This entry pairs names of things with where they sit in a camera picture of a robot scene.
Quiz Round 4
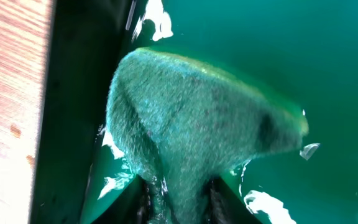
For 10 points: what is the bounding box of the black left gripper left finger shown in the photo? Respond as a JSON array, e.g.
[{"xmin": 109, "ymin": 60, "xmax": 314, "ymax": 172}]
[{"xmin": 92, "ymin": 176, "xmax": 150, "ymax": 224}]

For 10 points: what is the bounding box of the black water tray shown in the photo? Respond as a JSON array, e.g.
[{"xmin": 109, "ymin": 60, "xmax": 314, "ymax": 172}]
[{"xmin": 29, "ymin": 1, "xmax": 358, "ymax": 223}]

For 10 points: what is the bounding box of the green yellow sponge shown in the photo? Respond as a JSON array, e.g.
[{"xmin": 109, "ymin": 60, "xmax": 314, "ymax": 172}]
[{"xmin": 106, "ymin": 48, "xmax": 309, "ymax": 223}]

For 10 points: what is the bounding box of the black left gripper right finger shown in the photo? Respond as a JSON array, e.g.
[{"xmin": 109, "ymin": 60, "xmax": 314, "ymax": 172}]
[{"xmin": 208, "ymin": 178, "xmax": 262, "ymax": 224}]

